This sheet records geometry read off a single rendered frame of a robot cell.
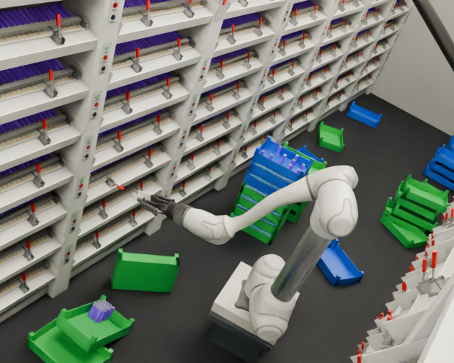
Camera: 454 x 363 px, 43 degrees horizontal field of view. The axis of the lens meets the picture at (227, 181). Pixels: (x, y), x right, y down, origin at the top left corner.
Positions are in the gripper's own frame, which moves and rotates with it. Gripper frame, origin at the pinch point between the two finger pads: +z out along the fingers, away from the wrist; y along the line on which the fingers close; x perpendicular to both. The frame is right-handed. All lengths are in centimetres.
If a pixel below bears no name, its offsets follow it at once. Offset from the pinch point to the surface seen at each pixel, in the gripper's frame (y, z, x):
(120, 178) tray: 7.0, 18.1, -0.6
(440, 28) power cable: -61, -117, 106
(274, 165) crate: 94, -18, -12
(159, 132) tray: 25.8, 11.5, 19.2
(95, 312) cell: -24, 4, -52
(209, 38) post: 45, 1, 62
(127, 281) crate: 3, 9, -53
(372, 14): 304, 12, 41
